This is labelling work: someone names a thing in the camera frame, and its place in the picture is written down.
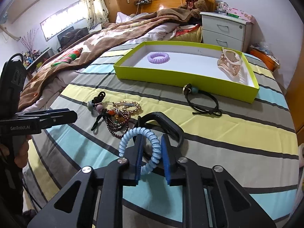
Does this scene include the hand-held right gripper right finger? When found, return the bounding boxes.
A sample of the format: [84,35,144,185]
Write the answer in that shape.
[161,133,277,228]

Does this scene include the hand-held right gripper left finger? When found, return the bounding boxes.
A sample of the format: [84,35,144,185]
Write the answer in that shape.
[27,133,145,228]

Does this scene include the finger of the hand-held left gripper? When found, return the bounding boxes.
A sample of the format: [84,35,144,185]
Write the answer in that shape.
[18,108,72,118]
[39,111,78,130]

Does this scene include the blue spiral hair tie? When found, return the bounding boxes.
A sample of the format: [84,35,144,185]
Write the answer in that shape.
[119,127,163,175]

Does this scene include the black smart band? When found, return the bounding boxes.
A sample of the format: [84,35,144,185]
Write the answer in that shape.
[138,112,184,162]

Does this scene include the dark red bead bracelet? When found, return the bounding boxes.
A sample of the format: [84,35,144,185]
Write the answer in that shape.
[102,108,138,138]

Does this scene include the gold hair clip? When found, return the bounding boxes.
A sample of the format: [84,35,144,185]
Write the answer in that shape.
[107,101,143,114]

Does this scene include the black hair tie teal bead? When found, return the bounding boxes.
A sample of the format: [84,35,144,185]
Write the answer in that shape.
[182,83,222,117]

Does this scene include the green cardboard box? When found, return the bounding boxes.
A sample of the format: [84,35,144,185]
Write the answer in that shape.
[113,41,260,104]

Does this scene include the person's left forearm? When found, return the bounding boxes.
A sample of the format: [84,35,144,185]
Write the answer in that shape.
[0,166,37,228]

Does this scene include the person's left hand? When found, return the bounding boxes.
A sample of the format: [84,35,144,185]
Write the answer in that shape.
[13,134,33,167]

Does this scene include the brown patterned blanket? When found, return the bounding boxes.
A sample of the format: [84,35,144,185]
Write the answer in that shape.
[19,8,202,111]

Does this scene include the cluttered side table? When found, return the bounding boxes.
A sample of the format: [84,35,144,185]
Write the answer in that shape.
[22,47,56,76]

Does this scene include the dried flower branches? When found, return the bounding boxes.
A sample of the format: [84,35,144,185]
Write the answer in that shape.
[20,28,40,53]

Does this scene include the red green plaid pillow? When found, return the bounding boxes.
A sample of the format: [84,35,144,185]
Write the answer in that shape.
[51,47,83,67]

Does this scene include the window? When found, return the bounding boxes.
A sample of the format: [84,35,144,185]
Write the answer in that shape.
[40,1,88,41]

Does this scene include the clear pink hair claw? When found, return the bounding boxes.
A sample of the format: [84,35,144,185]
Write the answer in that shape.
[217,47,243,76]

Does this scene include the dotted curtain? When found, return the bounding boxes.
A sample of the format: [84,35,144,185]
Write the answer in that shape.
[76,0,110,29]

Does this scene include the yellow mattress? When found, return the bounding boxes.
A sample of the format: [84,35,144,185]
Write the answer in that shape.
[171,25,203,44]

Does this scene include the red striped cloth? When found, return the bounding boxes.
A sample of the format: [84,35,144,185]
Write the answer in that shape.
[174,24,197,36]

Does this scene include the orange box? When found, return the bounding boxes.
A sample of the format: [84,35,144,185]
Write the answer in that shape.
[249,47,281,72]

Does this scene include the white drawer nightstand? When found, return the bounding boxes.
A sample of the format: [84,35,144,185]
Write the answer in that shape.
[199,11,249,53]

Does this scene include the wooden headboard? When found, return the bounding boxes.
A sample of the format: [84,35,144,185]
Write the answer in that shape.
[140,0,216,15]

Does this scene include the brown teddy bear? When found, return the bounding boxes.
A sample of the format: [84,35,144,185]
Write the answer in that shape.
[178,0,207,19]

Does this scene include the clear glass cup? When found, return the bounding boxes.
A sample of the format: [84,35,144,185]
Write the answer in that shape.
[216,2,230,13]

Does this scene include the pink floral box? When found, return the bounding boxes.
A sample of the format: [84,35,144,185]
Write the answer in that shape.
[229,7,256,24]

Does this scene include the purple spiral hair tie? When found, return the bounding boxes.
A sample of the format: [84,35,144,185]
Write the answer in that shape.
[147,52,170,64]

